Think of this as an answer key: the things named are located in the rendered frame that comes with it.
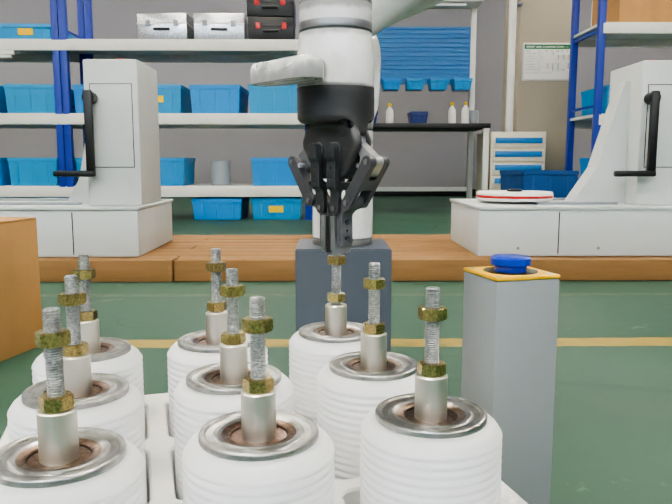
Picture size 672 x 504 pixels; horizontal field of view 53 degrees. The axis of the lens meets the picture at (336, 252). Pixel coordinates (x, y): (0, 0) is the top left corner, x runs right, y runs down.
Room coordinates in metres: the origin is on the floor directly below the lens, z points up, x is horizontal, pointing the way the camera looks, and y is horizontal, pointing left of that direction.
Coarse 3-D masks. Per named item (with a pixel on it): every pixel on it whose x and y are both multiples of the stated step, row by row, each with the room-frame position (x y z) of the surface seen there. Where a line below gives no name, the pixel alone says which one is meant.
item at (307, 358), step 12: (300, 336) 0.66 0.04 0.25; (300, 348) 0.64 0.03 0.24; (312, 348) 0.63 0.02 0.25; (324, 348) 0.63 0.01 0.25; (336, 348) 0.63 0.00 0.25; (348, 348) 0.63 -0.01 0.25; (360, 348) 0.63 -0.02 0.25; (300, 360) 0.64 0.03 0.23; (312, 360) 0.63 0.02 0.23; (324, 360) 0.63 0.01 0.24; (300, 372) 0.64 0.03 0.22; (312, 372) 0.63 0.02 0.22; (300, 384) 0.64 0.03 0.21; (312, 384) 0.63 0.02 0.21; (300, 396) 0.64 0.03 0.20; (312, 396) 0.63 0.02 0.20; (300, 408) 0.64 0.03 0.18; (312, 408) 0.63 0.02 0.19
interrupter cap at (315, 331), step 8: (304, 328) 0.68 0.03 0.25; (312, 328) 0.68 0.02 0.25; (320, 328) 0.68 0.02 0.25; (352, 328) 0.68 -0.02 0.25; (360, 328) 0.68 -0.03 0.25; (304, 336) 0.65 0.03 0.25; (312, 336) 0.64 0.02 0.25; (320, 336) 0.65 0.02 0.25; (328, 336) 0.65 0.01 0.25; (336, 336) 0.65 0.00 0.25; (344, 336) 0.65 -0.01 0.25; (352, 336) 0.65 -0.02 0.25; (360, 336) 0.65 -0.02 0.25
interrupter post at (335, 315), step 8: (328, 304) 0.67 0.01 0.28; (344, 304) 0.67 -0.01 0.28; (328, 312) 0.67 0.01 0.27; (336, 312) 0.66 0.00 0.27; (344, 312) 0.67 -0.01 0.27; (328, 320) 0.67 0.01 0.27; (336, 320) 0.66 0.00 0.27; (344, 320) 0.67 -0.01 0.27; (328, 328) 0.67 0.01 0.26; (336, 328) 0.66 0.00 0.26; (344, 328) 0.67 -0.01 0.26
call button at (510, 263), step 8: (496, 256) 0.67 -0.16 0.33; (504, 256) 0.67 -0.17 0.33; (512, 256) 0.67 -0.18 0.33; (520, 256) 0.67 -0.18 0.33; (528, 256) 0.67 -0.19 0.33; (496, 264) 0.67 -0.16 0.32; (504, 264) 0.66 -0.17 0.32; (512, 264) 0.66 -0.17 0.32; (520, 264) 0.66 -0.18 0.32; (528, 264) 0.66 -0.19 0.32; (512, 272) 0.66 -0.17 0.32; (520, 272) 0.66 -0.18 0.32
